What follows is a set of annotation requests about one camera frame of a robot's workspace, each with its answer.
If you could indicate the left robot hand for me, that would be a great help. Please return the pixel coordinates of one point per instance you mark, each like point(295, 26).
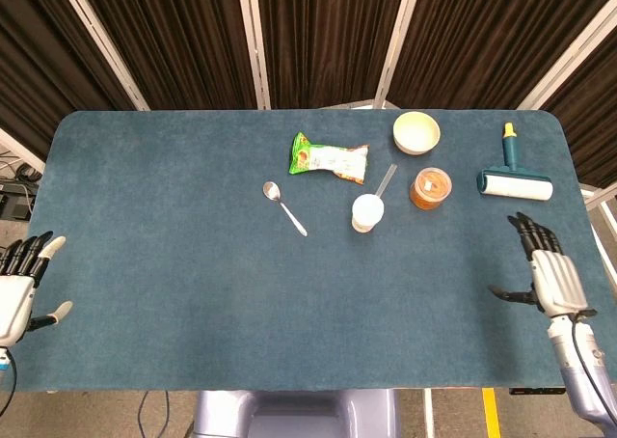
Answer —
point(14, 293)

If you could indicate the blue velvet table cloth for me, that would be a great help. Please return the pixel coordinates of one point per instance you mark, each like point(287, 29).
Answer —
point(193, 288)

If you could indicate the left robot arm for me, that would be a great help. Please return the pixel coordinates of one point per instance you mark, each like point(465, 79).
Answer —
point(3, 358)

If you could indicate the transparent plastic straw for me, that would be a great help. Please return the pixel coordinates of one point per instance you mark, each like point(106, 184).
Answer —
point(385, 181)

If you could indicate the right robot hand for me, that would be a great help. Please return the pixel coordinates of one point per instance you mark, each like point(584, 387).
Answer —
point(554, 279)

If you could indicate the clear jar of rubber bands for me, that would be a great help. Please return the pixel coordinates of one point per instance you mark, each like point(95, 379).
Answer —
point(430, 187)

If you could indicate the metal spoon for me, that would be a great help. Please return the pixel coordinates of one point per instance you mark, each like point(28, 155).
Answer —
point(272, 191)

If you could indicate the cream bowl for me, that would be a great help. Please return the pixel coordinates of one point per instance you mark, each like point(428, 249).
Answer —
point(417, 131)

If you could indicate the green white snack packet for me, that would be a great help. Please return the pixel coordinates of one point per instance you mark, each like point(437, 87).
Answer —
point(332, 160)

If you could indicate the brown pleated screen panel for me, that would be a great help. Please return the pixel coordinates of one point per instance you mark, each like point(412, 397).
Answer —
point(328, 37)
point(38, 71)
point(593, 119)
point(482, 37)
point(183, 42)

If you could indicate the lilac robot base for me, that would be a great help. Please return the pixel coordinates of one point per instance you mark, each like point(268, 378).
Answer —
point(299, 414)

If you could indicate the small white paper cup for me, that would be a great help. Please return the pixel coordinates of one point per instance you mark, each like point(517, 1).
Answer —
point(367, 211)

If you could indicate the black label strip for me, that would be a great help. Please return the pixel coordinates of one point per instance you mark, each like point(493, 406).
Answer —
point(535, 391)

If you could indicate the black electronics box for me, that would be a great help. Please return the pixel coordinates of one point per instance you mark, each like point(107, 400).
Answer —
point(12, 201)

